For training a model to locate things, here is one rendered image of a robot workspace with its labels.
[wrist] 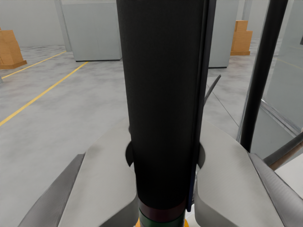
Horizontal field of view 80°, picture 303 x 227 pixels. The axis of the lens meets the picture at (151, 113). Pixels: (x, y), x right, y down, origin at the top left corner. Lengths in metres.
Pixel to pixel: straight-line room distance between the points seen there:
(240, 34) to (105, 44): 5.15
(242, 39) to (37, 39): 11.83
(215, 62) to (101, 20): 4.20
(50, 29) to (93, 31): 6.64
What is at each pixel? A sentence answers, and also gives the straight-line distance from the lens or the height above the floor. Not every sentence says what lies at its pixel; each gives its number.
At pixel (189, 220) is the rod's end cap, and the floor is 1.38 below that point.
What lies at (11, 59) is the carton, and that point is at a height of 0.32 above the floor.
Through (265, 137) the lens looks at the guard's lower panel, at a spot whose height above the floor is 0.81.
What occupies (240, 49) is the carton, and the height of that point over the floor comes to 0.19.
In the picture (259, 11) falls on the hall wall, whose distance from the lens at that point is 13.76.
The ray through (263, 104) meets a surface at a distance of 1.44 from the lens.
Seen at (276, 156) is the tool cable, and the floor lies 1.39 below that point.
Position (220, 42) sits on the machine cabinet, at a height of 0.76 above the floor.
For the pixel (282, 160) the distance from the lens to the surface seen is 0.31.
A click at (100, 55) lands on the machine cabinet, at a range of 7.62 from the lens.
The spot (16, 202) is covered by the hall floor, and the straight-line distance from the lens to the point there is 2.35.
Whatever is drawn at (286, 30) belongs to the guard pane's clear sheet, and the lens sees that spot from 1.35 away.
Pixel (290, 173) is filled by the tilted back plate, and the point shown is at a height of 1.21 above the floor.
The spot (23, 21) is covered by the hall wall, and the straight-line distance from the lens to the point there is 14.63.
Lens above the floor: 1.55
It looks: 29 degrees down
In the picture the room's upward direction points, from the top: 2 degrees counter-clockwise
